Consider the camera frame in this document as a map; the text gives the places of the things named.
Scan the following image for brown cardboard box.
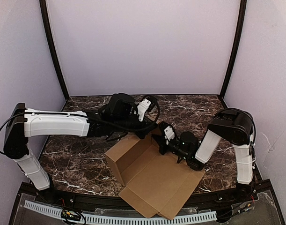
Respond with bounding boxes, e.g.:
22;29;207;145
105;128;205;220

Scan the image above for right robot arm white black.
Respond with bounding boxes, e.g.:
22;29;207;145
152;108;257;186

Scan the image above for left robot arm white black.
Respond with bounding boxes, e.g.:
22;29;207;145
0;93;160;191

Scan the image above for right small circuit board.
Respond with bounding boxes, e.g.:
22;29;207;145
232;202;255;215

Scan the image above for small circuit board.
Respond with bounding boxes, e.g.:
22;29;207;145
232;202;255;215
60;210;82;222

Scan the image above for left small circuit board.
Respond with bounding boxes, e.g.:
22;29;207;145
60;210;82;222

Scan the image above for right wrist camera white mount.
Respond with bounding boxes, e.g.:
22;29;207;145
158;122;178;146

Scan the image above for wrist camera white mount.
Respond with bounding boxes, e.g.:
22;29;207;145
137;95;157;122
158;122;178;146

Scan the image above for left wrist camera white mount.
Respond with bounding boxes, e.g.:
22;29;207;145
137;95;157;122

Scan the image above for white slotted cable duct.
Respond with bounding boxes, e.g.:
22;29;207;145
23;200;217;225

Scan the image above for black front frame rail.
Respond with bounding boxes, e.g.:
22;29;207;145
40;188;255;211

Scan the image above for right black frame post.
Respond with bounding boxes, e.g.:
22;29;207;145
219;0;247;101

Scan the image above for black frame post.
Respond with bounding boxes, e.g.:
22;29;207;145
219;0;247;101
39;0;70;101

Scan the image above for left black frame post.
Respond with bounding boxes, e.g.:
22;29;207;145
39;0;70;101

